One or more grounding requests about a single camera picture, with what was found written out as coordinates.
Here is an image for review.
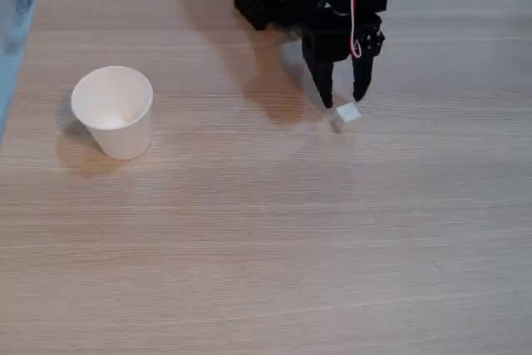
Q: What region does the red and white cable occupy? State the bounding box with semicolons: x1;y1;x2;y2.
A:
337;0;367;60

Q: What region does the blue denim cloth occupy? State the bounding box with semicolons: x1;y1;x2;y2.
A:
0;0;41;55

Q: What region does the white paper cup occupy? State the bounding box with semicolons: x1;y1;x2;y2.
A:
69;65;155;161

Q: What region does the white cube block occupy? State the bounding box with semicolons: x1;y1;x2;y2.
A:
330;101;362;135

